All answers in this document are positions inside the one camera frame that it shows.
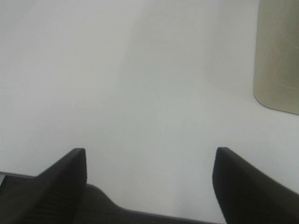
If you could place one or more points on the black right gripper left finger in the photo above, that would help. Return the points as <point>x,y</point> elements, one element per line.
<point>52,197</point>

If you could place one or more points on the dark chair seat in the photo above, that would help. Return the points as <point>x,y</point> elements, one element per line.
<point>98,208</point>

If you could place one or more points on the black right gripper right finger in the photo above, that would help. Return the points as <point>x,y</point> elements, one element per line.
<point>248,196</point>

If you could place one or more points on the beige box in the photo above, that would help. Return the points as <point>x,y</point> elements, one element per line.
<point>276,71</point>

